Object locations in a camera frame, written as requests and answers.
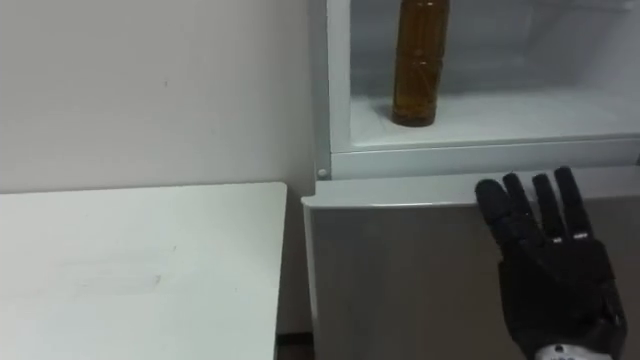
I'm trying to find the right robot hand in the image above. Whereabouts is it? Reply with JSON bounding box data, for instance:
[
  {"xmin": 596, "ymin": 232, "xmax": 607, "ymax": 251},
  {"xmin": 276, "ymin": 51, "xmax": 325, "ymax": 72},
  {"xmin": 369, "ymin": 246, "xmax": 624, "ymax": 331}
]
[{"xmin": 473, "ymin": 166, "xmax": 629, "ymax": 360}]

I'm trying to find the brown tea bottle green cap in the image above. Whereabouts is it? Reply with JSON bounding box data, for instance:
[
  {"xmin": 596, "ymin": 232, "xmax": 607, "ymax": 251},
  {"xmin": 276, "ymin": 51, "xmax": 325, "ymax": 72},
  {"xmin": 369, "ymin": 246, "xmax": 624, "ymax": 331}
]
[{"xmin": 390, "ymin": 0, "xmax": 451, "ymax": 128}]

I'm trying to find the grey fridge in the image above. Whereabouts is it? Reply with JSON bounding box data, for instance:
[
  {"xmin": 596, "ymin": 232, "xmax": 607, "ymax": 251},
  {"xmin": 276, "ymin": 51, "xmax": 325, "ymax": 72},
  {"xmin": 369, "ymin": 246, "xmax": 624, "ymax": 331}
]
[{"xmin": 300, "ymin": 0, "xmax": 640, "ymax": 360}]

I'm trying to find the white desk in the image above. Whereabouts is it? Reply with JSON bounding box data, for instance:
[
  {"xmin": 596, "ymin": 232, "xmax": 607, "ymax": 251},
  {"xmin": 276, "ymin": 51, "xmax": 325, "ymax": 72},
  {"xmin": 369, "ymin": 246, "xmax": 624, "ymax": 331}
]
[{"xmin": 0, "ymin": 181, "xmax": 289, "ymax": 360}]

